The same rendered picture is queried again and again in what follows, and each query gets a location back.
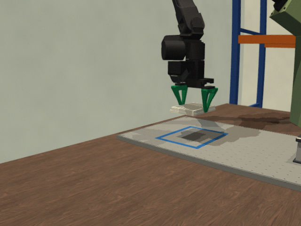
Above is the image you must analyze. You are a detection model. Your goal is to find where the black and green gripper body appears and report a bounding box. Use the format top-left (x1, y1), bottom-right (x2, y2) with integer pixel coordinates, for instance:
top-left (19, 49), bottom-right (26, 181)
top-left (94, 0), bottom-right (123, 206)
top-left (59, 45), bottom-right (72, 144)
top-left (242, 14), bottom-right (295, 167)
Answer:
top-left (175, 78), bottom-right (215, 89)

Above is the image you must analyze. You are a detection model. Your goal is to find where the white well plate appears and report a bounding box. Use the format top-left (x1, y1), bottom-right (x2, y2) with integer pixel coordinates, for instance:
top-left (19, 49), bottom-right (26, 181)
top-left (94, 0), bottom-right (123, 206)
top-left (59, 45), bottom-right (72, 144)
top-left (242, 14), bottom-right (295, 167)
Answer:
top-left (169, 103), bottom-right (215, 116)

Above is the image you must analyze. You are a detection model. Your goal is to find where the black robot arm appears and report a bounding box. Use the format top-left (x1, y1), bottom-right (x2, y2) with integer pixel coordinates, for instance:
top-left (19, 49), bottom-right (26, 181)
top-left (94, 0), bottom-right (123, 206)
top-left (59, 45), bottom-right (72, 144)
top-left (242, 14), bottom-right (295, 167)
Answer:
top-left (161, 0), bottom-right (205, 83)

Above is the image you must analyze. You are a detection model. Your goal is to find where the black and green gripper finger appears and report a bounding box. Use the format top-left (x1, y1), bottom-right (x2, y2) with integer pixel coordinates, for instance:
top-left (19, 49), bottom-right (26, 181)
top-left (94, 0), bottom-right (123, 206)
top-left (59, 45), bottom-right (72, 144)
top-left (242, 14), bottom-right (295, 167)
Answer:
top-left (201, 88), bottom-right (218, 113)
top-left (171, 85), bottom-right (188, 105)

